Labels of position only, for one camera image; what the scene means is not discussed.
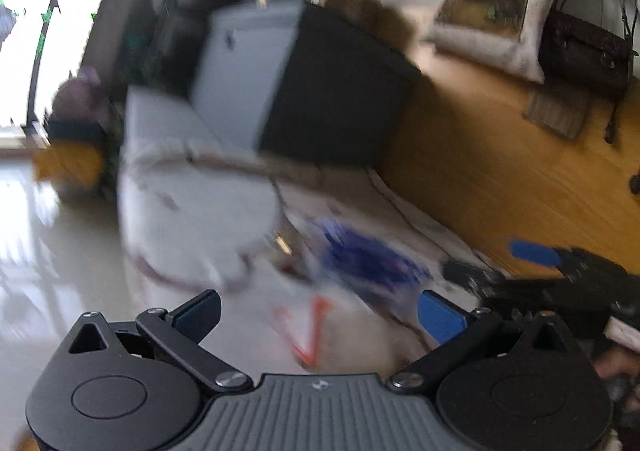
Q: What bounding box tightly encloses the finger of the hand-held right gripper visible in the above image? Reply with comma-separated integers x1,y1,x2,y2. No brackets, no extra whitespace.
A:
509,239,628,284
442,259,508,298

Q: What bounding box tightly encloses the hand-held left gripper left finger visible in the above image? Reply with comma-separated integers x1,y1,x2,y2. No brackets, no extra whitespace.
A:
65,289,253,393

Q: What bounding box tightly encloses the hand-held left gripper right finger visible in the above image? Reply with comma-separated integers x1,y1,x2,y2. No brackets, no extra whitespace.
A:
389,289,583,393

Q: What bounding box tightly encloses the dark brown shoulder bag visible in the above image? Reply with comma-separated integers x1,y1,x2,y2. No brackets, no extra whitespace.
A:
539,8,635,145

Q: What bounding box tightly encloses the person's right hand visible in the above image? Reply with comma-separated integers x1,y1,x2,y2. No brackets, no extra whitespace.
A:
594,346,640,381

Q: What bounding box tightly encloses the blue printed white bag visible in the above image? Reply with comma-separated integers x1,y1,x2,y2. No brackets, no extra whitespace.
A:
280,201,452,333

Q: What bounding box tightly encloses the white round bag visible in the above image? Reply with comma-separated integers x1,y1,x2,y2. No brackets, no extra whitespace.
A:
117,86,285,293

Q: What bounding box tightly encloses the grey woven cloth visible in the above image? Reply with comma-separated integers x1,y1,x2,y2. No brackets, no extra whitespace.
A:
524,85,592,141

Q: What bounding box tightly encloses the black and grey box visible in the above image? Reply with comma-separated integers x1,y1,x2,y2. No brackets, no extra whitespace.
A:
192,0,424,168

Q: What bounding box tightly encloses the purple cloth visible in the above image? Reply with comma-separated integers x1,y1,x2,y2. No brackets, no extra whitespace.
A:
52,68,109,120

